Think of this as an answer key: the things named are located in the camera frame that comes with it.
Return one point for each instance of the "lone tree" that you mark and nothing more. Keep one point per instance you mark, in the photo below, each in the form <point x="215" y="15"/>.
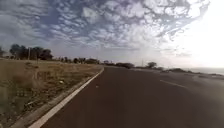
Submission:
<point x="151" y="64"/>

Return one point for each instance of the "dark asphalt road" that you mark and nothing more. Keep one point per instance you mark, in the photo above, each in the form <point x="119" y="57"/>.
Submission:
<point x="133" y="100"/>

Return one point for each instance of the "white painted edge line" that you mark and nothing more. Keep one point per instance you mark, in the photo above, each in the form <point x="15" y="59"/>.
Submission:
<point x="63" y="103"/>

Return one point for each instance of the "row of trees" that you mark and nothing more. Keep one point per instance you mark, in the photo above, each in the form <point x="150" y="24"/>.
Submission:
<point x="31" y="53"/>

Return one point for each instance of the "dry grass field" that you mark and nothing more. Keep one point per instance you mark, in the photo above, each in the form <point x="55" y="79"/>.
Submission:
<point x="30" y="80"/>

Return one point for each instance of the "pole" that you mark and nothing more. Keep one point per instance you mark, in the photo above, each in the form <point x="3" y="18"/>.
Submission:
<point x="28" y="53"/>

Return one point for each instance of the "grey concrete kerb strip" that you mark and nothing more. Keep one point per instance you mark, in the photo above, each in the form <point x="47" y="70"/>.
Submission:
<point x="40" y="113"/>

